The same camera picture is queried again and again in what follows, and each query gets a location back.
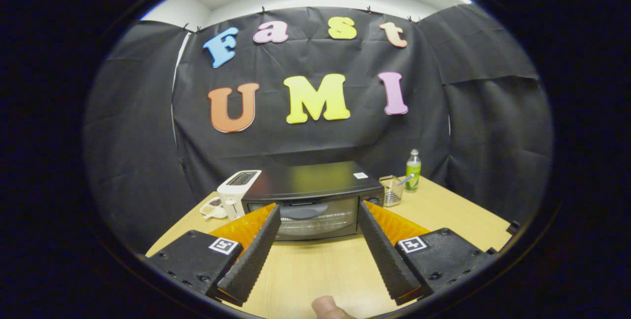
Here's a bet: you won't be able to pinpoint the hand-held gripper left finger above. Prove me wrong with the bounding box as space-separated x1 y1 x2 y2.
148 204 282 306

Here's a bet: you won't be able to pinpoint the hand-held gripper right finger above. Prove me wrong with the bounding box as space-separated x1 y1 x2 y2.
357 201 496 306

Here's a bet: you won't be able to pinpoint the black toaster oven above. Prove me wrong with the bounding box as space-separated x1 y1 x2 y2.
242 161 385 242

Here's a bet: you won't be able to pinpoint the white pop-up toaster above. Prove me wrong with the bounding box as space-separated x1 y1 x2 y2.
217 170 262 221

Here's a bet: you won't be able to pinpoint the white measuring spoons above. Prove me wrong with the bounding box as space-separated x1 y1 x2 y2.
200 197 228 220

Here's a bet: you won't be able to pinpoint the clear measuring cup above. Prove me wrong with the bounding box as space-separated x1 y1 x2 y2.
379 174 416 208

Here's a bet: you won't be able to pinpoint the green drink bottle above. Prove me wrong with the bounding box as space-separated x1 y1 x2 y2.
405 149 422 192

